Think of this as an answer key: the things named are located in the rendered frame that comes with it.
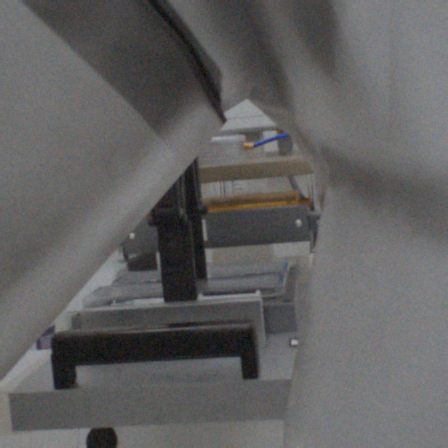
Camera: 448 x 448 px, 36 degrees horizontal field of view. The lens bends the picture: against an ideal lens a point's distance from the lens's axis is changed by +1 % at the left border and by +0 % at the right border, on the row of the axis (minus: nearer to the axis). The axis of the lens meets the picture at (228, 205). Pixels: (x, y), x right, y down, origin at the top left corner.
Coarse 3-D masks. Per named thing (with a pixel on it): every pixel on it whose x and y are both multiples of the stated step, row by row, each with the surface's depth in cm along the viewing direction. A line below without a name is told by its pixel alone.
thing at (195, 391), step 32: (96, 320) 56; (128, 320) 56; (160, 320) 55; (192, 320) 55; (256, 320) 54; (288, 352) 53; (32, 384) 51; (96, 384) 50; (128, 384) 49; (160, 384) 48; (192, 384) 48; (224, 384) 48; (256, 384) 48; (288, 384) 47; (32, 416) 50; (64, 416) 49; (96, 416) 49; (128, 416) 49; (160, 416) 49; (192, 416) 48; (224, 416) 48; (256, 416) 48
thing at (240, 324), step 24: (72, 336) 49; (96, 336) 49; (120, 336) 48; (144, 336) 48; (168, 336) 48; (192, 336) 48; (216, 336) 48; (240, 336) 47; (72, 360) 49; (96, 360) 49; (120, 360) 49; (144, 360) 48; (168, 360) 48; (240, 360) 48
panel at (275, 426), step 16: (80, 432) 73; (112, 432) 72; (128, 432) 72; (144, 432) 72; (160, 432) 72; (176, 432) 72; (192, 432) 71; (208, 432) 71; (224, 432) 71; (240, 432) 71; (256, 432) 70; (272, 432) 70
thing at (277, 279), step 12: (252, 276) 64; (264, 276) 64; (276, 276) 63; (108, 288) 65; (120, 288) 65; (132, 288) 64; (144, 288) 63; (156, 288) 63; (204, 288) 61; (216, 288) 60; (228, 288) 60
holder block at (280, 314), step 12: (288, 288) 64; (264, 300) 60; (276, 300) 60; (288, 300) 59; (264, 312) 58; (276, 312) 58; (288, 312) 58; (72, 324) 61; (264, 324) 59; (276, 324) 58; (288, 324) 58
